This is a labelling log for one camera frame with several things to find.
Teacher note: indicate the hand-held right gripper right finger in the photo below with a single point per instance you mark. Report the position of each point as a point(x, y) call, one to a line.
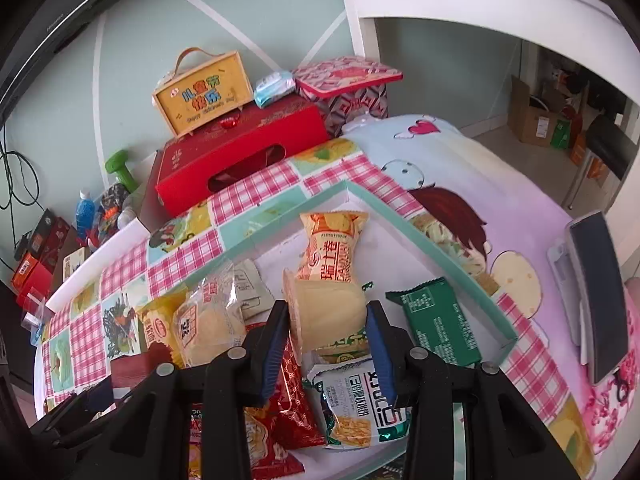
point(382, 355)

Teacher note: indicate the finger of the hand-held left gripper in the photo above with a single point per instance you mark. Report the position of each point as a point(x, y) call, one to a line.
point(97, 397)

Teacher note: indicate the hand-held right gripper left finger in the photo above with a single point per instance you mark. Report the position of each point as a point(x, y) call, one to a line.
point(272, 345)

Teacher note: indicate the red gold snack packet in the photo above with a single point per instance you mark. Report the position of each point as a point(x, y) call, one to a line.
point(295, 400)

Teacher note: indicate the cream pudding cup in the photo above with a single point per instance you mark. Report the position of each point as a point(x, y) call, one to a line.
point(325, 310)

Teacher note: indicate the green white cracker packet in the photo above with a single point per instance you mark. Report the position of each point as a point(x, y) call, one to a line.
point(350, 410)

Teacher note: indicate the beige snack packet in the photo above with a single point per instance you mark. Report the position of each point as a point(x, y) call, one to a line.
point(250, 285)

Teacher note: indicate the clear bread packet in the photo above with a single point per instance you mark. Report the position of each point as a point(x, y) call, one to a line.
point(210, 325)

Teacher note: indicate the dark green snack packet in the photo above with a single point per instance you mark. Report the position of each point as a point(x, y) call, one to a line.
point(440, 320)

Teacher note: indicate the teal shallow cardboard box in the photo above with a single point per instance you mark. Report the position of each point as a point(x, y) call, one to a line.
point(272, 257)

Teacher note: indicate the yellow snack packet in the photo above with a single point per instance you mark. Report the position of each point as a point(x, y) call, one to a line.
point(155, 325)

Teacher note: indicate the pink red snack packet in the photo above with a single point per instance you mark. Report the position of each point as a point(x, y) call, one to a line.
point(270, 440)

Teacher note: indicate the orange cake roll packet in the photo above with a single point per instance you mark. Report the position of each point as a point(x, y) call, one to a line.
point(330, 245)

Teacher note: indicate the black cabinet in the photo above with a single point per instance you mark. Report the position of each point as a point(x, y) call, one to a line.
point(12, 360)

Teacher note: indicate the clear pink striped box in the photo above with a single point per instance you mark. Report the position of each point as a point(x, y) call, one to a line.
point(35, 310)

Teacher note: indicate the plain red box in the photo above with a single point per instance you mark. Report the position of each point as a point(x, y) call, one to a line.
point(37, 284)

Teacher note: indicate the cream card packet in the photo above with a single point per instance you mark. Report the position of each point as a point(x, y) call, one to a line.
point(75, 262)

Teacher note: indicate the orange box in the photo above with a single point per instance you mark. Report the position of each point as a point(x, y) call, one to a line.
point(25, 267)

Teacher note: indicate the dark red black box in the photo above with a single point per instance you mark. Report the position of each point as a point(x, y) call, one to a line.
point(47, 235)

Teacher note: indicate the blue drink bottle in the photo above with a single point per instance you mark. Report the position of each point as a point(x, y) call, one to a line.
point(85, 215)

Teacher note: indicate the camouflage toy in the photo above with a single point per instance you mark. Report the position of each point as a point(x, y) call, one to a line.
point(112, 205)

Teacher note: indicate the white phone stand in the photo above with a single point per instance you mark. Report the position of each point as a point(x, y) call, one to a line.
point(562, 270)

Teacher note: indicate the large red gift box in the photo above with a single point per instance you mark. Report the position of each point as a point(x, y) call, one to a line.
point(240, 145)

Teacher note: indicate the cartoon print cloth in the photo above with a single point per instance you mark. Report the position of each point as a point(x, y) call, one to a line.
point(500, 185)

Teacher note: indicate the green dumbbell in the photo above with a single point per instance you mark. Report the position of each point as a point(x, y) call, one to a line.
point(120, 167)

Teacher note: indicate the wet wipes pack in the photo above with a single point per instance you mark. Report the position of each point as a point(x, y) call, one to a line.
point(274, 87)

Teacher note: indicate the red patterned lidded box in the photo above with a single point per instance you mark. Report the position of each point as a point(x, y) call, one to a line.
point(345, 77)

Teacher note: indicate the brown cardboard box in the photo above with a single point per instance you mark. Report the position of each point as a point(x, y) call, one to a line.
point(532, 115)

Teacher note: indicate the green paper bag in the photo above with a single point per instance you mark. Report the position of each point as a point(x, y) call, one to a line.
point(561, 134)

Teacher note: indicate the black chair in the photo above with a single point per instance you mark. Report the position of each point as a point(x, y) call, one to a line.
point(610, 145)

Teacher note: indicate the white desk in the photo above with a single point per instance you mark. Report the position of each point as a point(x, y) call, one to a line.
point(475, 0)

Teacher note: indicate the black monitor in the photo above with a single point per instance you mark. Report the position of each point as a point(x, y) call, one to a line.
point(45, 25)

